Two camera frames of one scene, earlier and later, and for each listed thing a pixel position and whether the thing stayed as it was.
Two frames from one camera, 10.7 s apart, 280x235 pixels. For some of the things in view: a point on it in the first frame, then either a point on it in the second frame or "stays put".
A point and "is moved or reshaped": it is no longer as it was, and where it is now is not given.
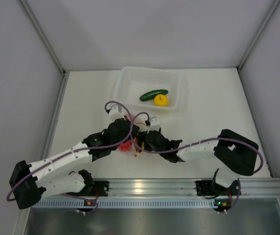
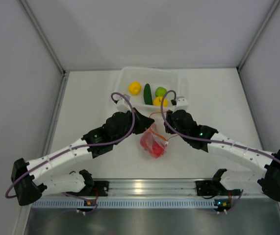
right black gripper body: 149,147 → 169,119
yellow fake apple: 161,100 stays put
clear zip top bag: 132,144 is moved or reshaped
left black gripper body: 126,136 stays put
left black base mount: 100,188 stays put
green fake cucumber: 151,94 → 147,95
